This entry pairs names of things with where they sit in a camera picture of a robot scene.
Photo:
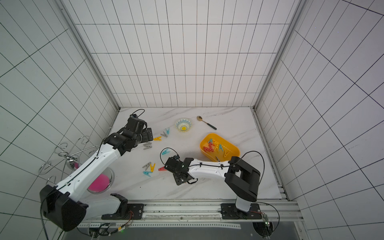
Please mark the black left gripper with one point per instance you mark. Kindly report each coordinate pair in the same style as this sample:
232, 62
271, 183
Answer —
144, 133

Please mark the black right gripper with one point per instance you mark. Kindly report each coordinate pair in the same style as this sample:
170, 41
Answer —
180, 176

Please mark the grey clothespin pair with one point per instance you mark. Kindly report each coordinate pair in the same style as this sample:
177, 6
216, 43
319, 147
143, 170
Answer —
147, 145

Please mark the yellow storage box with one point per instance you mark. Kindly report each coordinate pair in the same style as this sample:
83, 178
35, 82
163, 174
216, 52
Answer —
217, 149

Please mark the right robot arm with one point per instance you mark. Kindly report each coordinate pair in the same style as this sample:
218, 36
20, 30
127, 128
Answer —
241, 177

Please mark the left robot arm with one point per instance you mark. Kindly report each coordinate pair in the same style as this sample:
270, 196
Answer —
62, 203

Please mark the patterned small bowl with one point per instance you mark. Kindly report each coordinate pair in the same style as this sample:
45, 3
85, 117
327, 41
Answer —
183, 125

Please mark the pink bowl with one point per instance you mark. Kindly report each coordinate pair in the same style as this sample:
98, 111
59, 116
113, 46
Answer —
103, 182

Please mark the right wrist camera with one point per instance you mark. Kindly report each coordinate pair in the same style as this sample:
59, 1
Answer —
172, 164

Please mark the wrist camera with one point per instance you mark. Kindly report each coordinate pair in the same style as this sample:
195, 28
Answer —
136, 125
172, 164

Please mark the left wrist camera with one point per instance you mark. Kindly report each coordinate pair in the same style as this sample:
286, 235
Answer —
136, 125

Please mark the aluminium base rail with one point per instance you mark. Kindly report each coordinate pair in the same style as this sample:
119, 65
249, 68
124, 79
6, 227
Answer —
195, 214

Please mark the metal wire cup rack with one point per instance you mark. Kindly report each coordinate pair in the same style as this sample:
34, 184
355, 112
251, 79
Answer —
70, 157

